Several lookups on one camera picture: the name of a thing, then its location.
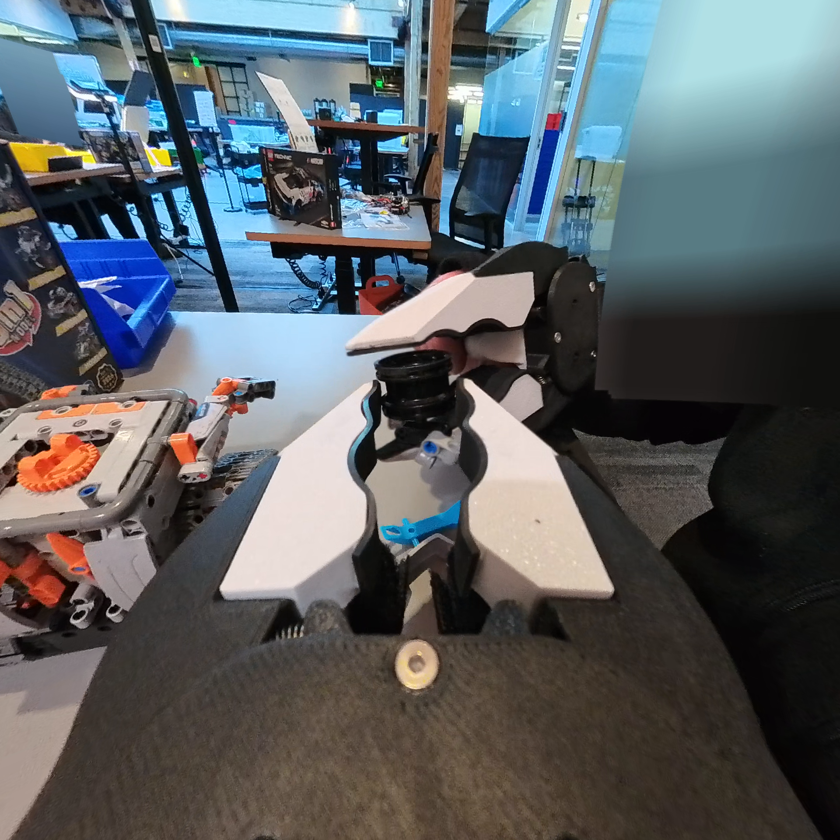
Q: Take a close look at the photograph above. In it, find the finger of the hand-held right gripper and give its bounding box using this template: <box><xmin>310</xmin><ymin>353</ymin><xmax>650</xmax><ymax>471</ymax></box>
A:
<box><xmin>457</xmin><ymin>327</ymin><xmax>548</xmax><ymax>424</ymax></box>
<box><xmin>344</xmin><ymin>268</ymin><xmax>539</xmax><ymax>355</ymax></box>

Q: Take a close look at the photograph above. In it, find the small black wheel assembly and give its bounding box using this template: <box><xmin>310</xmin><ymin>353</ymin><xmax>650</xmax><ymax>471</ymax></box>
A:
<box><xmin>373</xmin><ymin>347</ymin><xmax>469</xmax><ymax>460</ymax></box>

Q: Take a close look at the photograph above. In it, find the grey orange tracked toy robot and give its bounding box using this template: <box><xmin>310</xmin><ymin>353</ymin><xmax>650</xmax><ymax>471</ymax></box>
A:
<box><xmin>0</xmin><ymin>376</ymin><xmax>279</xmax><ymax>660</ymax></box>

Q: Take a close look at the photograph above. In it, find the black stand pole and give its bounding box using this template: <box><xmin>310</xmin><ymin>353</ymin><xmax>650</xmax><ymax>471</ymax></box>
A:
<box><xmin>128</xmin><ymin>0</ymin><xmax>241</xmax><ymax>315</ymax></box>

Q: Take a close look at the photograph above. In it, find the black printed box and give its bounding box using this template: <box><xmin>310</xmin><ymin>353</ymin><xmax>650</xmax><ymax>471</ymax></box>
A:
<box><xmin>262</xmin><ymin>146</ymin><xmax>346</xmax><ymax>232</ymax></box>

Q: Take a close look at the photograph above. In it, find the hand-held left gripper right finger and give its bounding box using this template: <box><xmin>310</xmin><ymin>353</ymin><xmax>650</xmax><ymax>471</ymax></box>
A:
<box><xmin>453</xmin><ymin>381</ymin><xmax>615</xmax><ymax>607</ymax></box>

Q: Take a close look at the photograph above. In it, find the blue plastic separator tool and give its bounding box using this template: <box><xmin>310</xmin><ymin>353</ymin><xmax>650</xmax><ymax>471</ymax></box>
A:
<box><xmin>380</xmin><ymin>500</ymin><xmax>464</xmax><ymax>551</ymax></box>

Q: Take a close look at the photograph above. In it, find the wooden work table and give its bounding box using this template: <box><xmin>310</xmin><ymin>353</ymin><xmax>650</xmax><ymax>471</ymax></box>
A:
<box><xmin>246</xmin><ymin>203</ymin><xmax>435</xmax><ymax>317</ymax></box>

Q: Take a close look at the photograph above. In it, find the blue cardboard box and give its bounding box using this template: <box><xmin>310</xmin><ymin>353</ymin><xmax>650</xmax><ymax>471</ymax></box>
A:
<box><xmin>0</xmin><ymin>142</ymin><xmax>127</xmax><ymax>410</ymax></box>

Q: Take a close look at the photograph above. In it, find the wooden pillar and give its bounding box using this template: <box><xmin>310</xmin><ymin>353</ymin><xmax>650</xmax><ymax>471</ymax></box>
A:
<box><xmin>422</xmin><ymin>0</ymin><xmax>458</xmax><ymax>200</ymax></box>

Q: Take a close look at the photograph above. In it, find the black office chair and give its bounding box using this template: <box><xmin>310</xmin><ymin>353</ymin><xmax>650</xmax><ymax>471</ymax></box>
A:
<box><xmin>426</xmin><ymin>130</ymin><xmax>534</xmax><ymax>284</ymax></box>

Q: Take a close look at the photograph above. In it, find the blue plastic bin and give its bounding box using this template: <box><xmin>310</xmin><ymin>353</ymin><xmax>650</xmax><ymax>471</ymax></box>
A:
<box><xmin>58</xmin><ymin>238</ymin><xmax>179</xmax><ymax>372</ymax></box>

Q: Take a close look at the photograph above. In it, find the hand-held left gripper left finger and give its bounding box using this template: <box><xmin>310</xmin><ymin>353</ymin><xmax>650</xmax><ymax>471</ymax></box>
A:
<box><xmin>221</xmin><ymin>381</ymin><xmax>384</xmax><ymax>605</ymax></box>

